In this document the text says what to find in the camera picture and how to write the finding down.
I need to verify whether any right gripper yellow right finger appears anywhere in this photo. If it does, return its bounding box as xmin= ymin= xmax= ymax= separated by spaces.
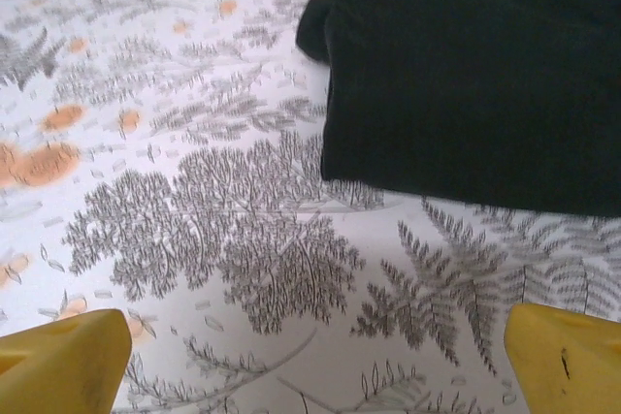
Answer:
xmin=503 ymin=302 xmax=621 ymax=414

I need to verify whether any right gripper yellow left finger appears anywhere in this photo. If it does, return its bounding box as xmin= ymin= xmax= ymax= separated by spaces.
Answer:
xmin=0 ymin=307 xmax=133 ymax=414

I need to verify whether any black t-shirt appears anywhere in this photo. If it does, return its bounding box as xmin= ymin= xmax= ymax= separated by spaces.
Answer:
xmin=295 ymin=0 xmax=621 ymax=219

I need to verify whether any floral table cover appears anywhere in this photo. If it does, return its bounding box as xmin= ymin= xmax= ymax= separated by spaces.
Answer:
xmin=0 ymin=0 xmax=621 ymax=414

